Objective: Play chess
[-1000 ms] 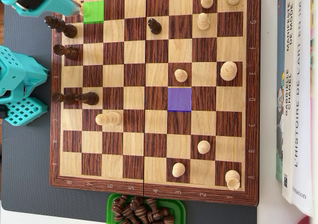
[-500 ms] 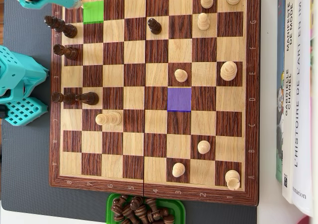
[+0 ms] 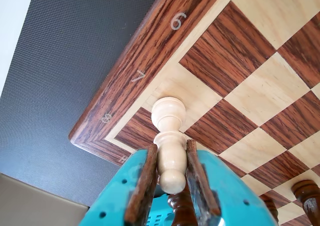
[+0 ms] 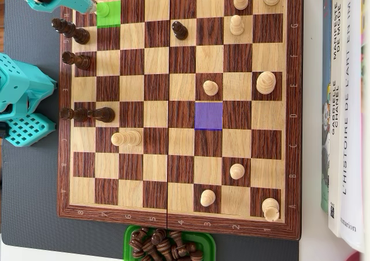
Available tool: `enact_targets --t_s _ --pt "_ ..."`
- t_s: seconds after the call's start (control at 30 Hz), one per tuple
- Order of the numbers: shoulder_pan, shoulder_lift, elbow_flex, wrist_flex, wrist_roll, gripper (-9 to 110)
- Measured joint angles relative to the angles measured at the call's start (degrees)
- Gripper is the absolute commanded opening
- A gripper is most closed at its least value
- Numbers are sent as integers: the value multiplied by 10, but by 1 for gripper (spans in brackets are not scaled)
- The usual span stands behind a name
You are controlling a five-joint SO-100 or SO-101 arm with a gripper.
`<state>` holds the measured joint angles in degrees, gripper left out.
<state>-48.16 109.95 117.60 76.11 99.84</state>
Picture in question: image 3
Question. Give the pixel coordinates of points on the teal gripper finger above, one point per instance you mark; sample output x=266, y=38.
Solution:
x=112, y=198
x=237, y=206

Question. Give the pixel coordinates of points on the light pawn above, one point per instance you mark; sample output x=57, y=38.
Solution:
x=170, y=158

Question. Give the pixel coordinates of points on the dark wooden king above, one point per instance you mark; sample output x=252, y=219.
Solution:
x=181, y=211

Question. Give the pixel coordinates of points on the dark wooden queen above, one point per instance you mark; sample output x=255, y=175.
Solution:
x=310, y=206

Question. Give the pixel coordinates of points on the dark grey mat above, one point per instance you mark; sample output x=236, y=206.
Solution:
x=62, y=73

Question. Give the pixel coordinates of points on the wooden folding chessboard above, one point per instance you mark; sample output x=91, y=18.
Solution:
x=250, y=60

